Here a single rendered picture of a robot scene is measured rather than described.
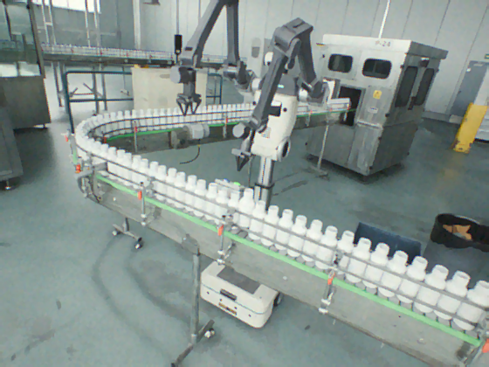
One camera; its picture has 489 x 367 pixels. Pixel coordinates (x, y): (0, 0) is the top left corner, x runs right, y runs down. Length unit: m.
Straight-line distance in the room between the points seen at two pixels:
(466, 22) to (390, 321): 12.28
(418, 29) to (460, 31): 1.26
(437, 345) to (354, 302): 0.28
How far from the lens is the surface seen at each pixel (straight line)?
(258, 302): 2.03
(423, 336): 1.22
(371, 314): 1.20
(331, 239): 1.11
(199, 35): 1.45
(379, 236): 1.69
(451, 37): 12.99
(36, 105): 6.21
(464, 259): 2.75
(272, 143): 1.71
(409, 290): 1.15
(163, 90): 5.15
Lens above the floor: 1.72
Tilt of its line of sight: 26 degrees down
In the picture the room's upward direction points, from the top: 7 degrees clockwise
